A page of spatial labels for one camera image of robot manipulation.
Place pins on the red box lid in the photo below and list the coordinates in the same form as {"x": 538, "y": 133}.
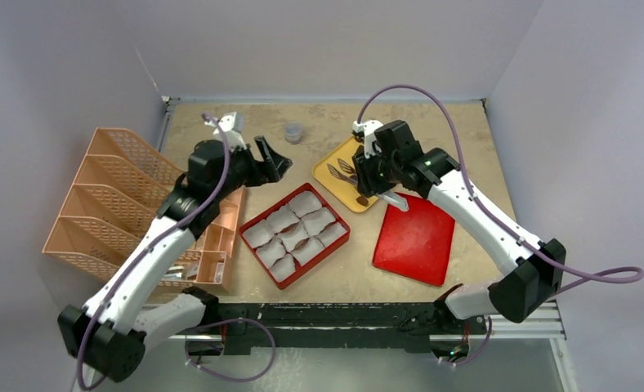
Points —
{"x": 415, "y": 244}

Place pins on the red compartment chocolate box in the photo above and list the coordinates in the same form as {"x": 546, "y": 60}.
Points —
{"x": 293, "y": 236}

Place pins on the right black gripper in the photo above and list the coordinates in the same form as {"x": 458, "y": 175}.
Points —
{"x": 365, "y": 172}

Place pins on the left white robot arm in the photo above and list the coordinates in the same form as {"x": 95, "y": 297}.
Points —
{"x": 109, "y": 333}

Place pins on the yellow plastic tray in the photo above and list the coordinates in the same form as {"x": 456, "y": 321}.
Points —
{"x": 345, "y": 150}

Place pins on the small clear plastic jar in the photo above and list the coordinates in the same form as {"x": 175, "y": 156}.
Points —
{"x": 293, "y": 132}

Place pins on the black metal base rail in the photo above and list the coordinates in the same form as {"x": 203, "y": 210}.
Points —
{"x": 410, "y": 326}

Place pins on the metal serving tongs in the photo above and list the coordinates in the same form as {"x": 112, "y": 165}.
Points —
{"x": 339, "y": 177}

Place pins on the pink plastic file rack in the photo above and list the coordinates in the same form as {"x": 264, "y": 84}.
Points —
{"x": 118, "y": 187}

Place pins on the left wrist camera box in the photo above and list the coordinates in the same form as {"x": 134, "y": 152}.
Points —
{"x": 228, "y": 127}

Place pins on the dark chocolate at tray bottom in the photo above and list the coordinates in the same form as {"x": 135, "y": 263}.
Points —
{"x": 362, "y": 201}

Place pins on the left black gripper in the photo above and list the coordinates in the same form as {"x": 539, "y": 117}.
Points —
{"x": 278, "y": 164}

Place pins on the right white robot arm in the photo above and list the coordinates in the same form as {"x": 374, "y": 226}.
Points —
{"x": 527, "y": 280}

